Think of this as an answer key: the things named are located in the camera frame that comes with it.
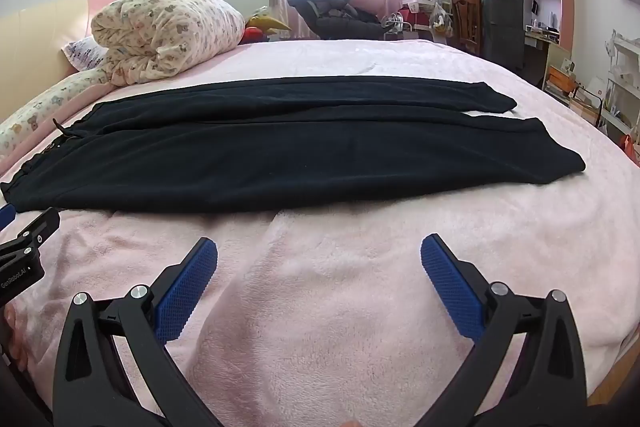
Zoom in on long bear print bolster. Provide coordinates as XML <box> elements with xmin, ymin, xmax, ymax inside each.
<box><xmin>0</xmin><ymin>68</ymin><xmax>113</xmax><ymax>160</ymax></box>

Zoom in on pile of dark clothes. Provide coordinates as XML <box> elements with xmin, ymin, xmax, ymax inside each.
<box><xmin>281</xmin><ymin>0</ymin><xmax>397</xmax><ymax>41</ymax></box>

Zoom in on pink fleece blanket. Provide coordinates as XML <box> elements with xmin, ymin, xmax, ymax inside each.
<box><xmin>0</xmin><ymin>39</ymin><xmax>640</xmax><ymax>427</ymax></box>

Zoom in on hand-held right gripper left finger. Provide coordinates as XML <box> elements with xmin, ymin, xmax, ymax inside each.
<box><xmin>52</xmin><ymin>237</ymin><xmax>226</xmax><ymax>427</ymax></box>

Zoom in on dark fabric wardrobe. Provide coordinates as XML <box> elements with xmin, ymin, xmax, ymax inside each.
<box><xmin>475</xmin><ymin>0</ymin><xmax>526</xmax><ymax>72</ymax></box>

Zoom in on wooden chair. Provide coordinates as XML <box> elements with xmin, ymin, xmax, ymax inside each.
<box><xmin>451</xmin><ymin>0</ymin><xmax>484</xmax><ymax>56</ymax></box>

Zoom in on white storage rack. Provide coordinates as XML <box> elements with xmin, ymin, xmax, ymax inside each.
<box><xmin>599</xmin><ymin>31</ymin><xmax>640</xmax><ymax>135</ymax></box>

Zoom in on beige headboard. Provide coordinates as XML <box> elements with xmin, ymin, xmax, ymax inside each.
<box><xmin>0</xmin><ymin>0</ymin><xmax>118</xmax><ymax>122</ymax></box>

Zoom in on black pants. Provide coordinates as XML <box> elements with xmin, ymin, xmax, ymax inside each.
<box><xmin>0</xmin><ymin>77</ymin><xmax>519</xmax><ymax>214</ymax></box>

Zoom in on orange cardboard box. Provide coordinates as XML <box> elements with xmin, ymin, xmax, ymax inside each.
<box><xmin>542</xmin><ymin>64</ymin><xmax>583</xmax><ymax>100</ymax></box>

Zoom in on yellow plush toy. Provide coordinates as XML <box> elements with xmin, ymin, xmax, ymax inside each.
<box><xmin>245</xmin><ymin>12</ymin><xmax>293</xmax><ymax>44</ymax></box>

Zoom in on clear plastic bag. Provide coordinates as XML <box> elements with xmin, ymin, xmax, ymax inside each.
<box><xmin>429</xmin><ymin>2</ymin><xmax>454</xmax><ymax>38</ymax></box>

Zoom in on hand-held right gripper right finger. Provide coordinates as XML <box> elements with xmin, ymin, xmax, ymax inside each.
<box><xmin>420</xmin><ymin>233</ymin><xmax>588</xmax><ymax>427</ymax></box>

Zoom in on folded bear print quilt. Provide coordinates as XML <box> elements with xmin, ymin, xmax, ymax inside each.
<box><xmin>91</xmin><ymin>0</ymin><xmax>247</xmax><ymax>86</ymax></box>

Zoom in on person's left hand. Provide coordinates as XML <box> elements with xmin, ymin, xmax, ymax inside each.
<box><xmin>2</xmin><ymin>306</ymin><xmax>27</xmax><ymax>349</ymax></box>

